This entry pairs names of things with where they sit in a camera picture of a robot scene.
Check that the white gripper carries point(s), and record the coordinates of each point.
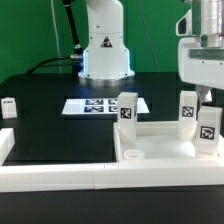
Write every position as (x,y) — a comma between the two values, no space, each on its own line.
(201,66)

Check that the white square tabletop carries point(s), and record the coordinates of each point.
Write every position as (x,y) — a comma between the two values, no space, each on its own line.
(154,140)

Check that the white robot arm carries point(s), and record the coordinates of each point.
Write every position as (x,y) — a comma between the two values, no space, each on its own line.
(106,60)

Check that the white sheet with tags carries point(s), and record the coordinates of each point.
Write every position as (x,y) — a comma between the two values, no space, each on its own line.
(99,106)

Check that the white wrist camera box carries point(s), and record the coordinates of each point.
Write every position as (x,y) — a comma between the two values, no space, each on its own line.
(184,25)

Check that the white front barrier wall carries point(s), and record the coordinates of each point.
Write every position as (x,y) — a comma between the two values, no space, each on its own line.
(126,174)

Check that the white barrier wall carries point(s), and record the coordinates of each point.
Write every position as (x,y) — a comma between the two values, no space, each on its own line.
(7,142)
(126,174)

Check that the white left barrier wall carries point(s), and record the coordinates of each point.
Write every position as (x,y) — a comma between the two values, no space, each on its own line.
(7,142)

